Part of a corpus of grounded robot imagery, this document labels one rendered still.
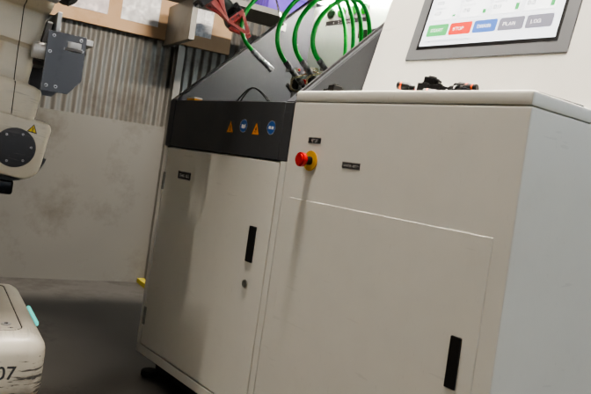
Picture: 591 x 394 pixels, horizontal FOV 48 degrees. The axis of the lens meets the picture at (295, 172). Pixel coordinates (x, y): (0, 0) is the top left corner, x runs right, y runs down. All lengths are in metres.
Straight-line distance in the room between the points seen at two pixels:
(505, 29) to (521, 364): 0.78
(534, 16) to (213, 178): 1.02
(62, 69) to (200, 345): 0.89
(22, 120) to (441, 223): 1.12
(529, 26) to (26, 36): 1.28
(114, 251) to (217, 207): 1.91
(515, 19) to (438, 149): 0.44
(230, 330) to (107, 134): 2.07
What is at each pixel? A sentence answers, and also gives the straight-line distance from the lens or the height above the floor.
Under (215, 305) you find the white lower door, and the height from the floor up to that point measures 0.34.
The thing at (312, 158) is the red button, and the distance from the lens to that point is 1.66.
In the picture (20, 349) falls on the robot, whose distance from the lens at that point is 1.78.
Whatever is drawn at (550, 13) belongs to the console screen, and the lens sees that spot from 1.63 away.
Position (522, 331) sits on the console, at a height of 0.53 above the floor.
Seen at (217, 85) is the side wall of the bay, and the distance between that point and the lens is 2.39.
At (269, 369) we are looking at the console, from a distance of 1.78.
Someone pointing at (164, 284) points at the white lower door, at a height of 0.33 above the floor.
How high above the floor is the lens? 0.78
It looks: level
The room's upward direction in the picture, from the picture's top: 8 degrees clockwise
